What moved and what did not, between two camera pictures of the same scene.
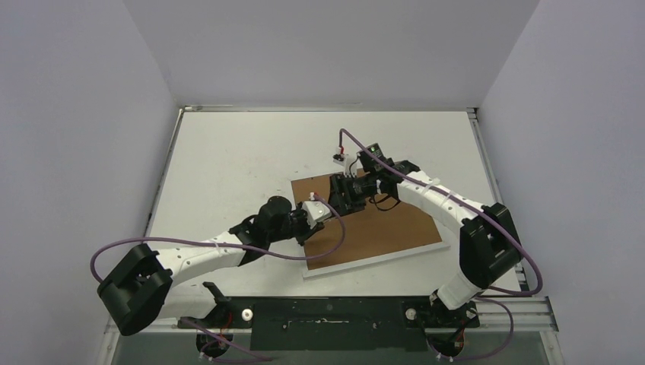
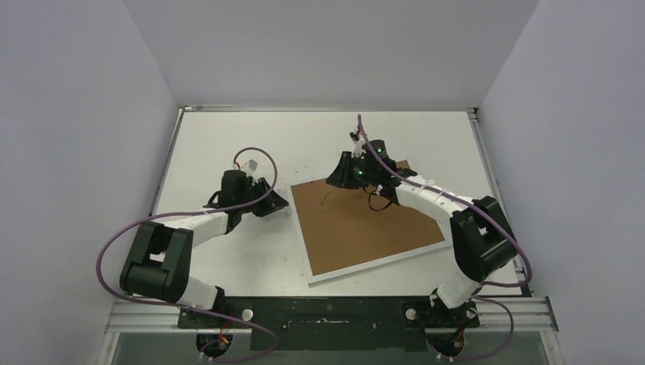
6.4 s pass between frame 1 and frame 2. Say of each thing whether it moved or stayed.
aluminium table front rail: stayed
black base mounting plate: stayed
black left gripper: moved
